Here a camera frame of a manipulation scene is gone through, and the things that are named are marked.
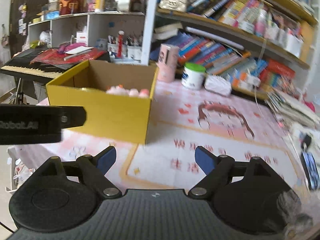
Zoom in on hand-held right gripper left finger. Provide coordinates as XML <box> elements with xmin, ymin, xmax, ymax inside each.
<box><xmin>47</xmin><ymin>145</ymin><xmax>123</xmax><ymax>200</ymax></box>

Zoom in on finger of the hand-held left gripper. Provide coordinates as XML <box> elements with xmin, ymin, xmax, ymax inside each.
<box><xmin>61</xmin><ymin>106</ymin><xmax>88</xmax><ymax>129</ymax></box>

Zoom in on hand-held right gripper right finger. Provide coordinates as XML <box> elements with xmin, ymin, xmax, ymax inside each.
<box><xmin>187</xmin><ymin>145</ymin><xmax>273</xmax><ymax>200</ymax></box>

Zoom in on yellow cardboard box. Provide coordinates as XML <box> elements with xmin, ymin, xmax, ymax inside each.
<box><xmin>46</xmin><ymin>59</ymin><xmax>159</xmax><ymax>145</ymax></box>

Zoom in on pink checked cartoon desk mat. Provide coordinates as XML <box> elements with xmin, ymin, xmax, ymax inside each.
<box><xmin>7</xmin><ymin>79</ymin><xmax>308</xmax><ymax>193</ymax></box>

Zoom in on pink plush toys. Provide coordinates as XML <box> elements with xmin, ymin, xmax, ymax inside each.
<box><xmin>106</xmin><ymin>85</ymin><xmax>150</xmax><ymax>98</ymax></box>

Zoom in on black electric keyboard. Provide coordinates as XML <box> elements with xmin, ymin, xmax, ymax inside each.
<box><xmin>0</xmin><ymin>48</ymin><xmax>111</xmax><ymax>80</ymax></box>

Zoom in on red glossy folder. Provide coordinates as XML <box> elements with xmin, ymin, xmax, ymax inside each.
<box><xmin>31</xmin><ymin>48</ymin><xmax>108</xmax><ymax>68</ymax></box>

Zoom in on white quilted purse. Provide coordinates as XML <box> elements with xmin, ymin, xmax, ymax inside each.
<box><xmin>204</xmin><ymin>75</ymin><xmax>233</xmax><ymax>97</ymax></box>

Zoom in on white jar with green lid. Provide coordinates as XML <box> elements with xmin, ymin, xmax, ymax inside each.
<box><xmin>181</xmin><ymin>62</ymin><xmax>207</xmax><ymax>91</ymax></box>

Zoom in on white pen holder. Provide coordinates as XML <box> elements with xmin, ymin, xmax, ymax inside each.
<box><xmin>107</xmin><ymin>42</ymin><xmax>143</xmax><ymax>60</ymax></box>

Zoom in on white shelf unit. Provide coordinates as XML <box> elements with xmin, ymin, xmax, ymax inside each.
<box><xmin>27</xmin><ymin>12</ymin><xmax>146</xmax><ymax>56</ymax></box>

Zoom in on stack of books and notebooks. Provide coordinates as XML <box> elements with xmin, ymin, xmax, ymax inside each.
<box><xmin>264</xmin><ymin>90</ymin><xmax>320</xmax><ymax>129</ymax></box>

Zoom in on pink cartoon cup box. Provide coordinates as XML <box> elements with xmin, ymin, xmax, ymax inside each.
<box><xmin>157</xmin><ymin>43</ymin><xmax>180</xmax><ymax>82</ymax></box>

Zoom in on row of colourful books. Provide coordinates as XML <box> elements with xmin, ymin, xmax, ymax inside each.
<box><xmin>175</xmin><ymin>32</ymin><xmax>268</xmax><ymax>80</ymax></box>

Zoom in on row of red books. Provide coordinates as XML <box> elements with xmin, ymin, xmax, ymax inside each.
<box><xmin>259</xmin><ymin>59</ymin><xmax>296</xmax><ymax>93</ymax></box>

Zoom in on white rolled paper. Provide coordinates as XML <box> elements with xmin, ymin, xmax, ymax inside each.
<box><xmin>185</xmin><ymin>26</ymin><xmax>245</xmax><ymax>51</ymax></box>

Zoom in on wooden bookshelf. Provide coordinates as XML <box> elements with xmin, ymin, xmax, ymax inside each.
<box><xmin>154</xmin><ymin>0</ymin><xmax>318</xmax><ymax>101</ymax></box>

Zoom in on shelf of mixed books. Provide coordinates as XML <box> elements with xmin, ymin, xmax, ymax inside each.
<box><xmin>185</xmin><ymin>0</ymin><xmax>304</xmax><ymax>57</ymax></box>

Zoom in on white cable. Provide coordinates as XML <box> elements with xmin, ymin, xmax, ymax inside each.
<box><xmin>253</xmin><ymin>0</ymin><xmax>268</xmax><ymax>113</ymax></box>

